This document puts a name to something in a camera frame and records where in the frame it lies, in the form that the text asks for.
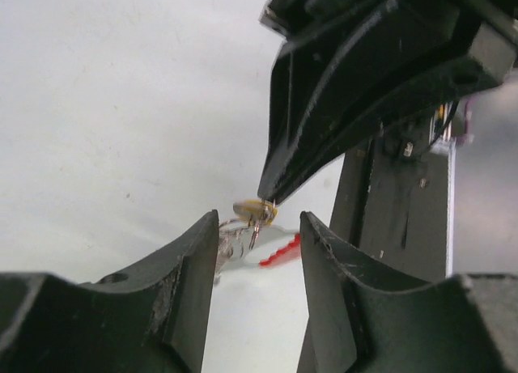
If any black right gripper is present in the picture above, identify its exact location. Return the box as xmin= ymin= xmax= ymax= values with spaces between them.
xmin=257 ymin=0 xmax=517 ymax=199

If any yellow tag key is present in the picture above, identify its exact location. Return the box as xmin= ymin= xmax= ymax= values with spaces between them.
xmin=233 ymin=200 xmax=278 ymax=250

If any red-handled metal key organizer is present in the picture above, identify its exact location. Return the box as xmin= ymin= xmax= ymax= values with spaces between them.
xmin=214 ymin=219 xmax=301 ymax=286

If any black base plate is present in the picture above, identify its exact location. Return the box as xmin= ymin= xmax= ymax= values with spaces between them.
xmin=330 ymin=119 xmax=455 ymax=282

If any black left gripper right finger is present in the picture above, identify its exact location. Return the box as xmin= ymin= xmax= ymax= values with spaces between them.
xmin=300 ymin=212 xmax=517 ymax=372

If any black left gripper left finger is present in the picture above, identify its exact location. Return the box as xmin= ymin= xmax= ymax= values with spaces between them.
xmin=1 ymin=211 xmax=219 ymax=372

